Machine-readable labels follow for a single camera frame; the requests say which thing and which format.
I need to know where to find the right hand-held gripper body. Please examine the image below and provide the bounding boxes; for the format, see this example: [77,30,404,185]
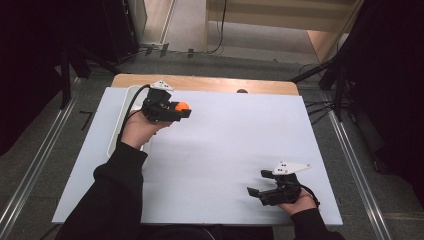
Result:
[257,161,313,207]

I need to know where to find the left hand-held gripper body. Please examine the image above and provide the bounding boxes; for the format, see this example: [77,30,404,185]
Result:
[141,79,183,123]

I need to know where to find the long white plastic bin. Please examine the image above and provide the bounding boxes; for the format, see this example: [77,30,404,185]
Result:
[106,84,158,158]

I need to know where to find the person's right hand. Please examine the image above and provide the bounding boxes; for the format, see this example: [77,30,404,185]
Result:
[277,188,318,216]

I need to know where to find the person's left hand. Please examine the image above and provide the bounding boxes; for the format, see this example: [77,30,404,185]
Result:
[120,111,173,150]

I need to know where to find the wooden table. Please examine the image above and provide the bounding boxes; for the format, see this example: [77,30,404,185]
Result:
[111,73,300,96]

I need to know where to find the white board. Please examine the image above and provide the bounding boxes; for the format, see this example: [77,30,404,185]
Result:
[52,87,344,228]

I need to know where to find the person's torso dark clothing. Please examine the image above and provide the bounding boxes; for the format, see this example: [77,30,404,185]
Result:
[138,223,275,240]

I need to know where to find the dark cabinet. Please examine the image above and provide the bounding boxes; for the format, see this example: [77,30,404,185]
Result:
[99,0,148,65]

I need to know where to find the black metal stand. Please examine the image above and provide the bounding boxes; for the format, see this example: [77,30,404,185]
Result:
[289,0,356,123]
[57,41,122,110]

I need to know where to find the light wooden shelf unit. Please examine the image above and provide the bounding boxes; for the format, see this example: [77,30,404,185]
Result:
[204,0,365,65]

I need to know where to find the left hand-held gripper black cable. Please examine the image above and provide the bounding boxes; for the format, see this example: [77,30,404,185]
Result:
[117,83,151,143]

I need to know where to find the hand-held gripper black cable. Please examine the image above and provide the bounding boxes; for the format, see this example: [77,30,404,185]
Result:
[117,83,151,143]
[299,184,321,208]

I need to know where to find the right hand-held gripper black cable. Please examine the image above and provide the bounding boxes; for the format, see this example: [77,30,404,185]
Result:
[299,184,321,208]

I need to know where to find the aluminium floor rail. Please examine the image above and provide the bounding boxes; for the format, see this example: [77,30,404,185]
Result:
[0,77,81,240]
[327,109,394,240]

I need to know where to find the black floor cables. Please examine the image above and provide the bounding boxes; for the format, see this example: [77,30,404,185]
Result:
[303,98,335,127]

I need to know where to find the hanging black cable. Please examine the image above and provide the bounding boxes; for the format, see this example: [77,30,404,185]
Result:
[203,0,228,56]

